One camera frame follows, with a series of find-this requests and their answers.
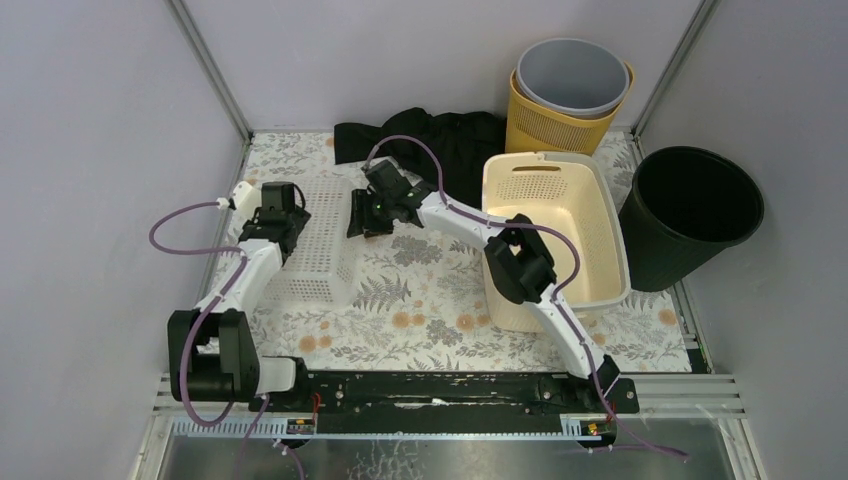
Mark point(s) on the floral tablecloth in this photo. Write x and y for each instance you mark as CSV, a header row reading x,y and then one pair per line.
x,y
420,303

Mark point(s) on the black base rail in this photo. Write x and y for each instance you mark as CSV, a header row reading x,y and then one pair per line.
x,y
443,403

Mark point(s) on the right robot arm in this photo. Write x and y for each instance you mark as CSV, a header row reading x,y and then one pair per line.
x,y
519,263

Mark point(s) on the white perforated plastic basket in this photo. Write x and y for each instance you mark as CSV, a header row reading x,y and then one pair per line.
x,y
321,271

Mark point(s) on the black round bucket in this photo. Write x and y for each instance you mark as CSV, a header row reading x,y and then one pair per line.
x,y
686,205

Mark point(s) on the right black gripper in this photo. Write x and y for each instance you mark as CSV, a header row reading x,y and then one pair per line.
x,y
359,213

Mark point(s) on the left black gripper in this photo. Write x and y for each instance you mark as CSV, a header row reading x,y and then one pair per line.
x,y
276,225

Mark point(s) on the cream plastic basket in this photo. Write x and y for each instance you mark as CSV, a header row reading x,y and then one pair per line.
x,y
568,193

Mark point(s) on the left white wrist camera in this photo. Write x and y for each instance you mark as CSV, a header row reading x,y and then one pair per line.
x,y
244,199

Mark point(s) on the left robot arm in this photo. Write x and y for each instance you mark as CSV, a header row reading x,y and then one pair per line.
x,y
212,355

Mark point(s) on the black cloth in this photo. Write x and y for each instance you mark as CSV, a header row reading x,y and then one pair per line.
x,y
462,142

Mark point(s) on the yellow wastebasket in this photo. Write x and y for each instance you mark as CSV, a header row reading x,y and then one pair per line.
x,y
531,127

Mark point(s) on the grey plastic bin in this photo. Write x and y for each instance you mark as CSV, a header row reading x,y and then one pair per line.
x,y
572,76

